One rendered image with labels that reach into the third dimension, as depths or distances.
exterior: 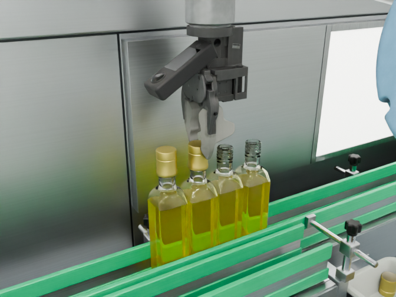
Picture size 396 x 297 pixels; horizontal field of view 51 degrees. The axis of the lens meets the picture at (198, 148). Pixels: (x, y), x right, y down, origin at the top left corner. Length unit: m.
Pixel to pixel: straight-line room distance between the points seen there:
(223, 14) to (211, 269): 0.43
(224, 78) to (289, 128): 0.38
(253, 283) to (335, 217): 0.32
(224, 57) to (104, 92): 0.23
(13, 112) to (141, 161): 0.24
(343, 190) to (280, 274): 0.38
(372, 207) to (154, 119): 0.56
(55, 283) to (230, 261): 0.30
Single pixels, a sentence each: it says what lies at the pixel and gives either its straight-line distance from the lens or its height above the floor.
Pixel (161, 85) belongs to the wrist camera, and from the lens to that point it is 0.61.
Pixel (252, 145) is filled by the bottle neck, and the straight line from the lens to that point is 0.76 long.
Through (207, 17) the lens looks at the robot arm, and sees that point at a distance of 0.63.
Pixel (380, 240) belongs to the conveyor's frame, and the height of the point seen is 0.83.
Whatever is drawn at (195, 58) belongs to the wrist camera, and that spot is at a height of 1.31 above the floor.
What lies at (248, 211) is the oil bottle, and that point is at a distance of 0.80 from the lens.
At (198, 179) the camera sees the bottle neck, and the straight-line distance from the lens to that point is 0.72.
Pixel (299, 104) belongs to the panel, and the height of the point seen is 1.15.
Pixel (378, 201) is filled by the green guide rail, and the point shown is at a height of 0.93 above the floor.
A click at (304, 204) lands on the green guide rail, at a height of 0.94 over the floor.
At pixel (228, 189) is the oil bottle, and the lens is 0.75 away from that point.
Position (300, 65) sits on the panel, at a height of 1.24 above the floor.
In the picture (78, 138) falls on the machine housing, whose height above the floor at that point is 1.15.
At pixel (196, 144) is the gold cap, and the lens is 0.70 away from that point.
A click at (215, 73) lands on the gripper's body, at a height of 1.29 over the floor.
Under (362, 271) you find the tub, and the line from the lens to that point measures 0.99.
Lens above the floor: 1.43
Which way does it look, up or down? 23 degrees down
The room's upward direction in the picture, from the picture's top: straight up
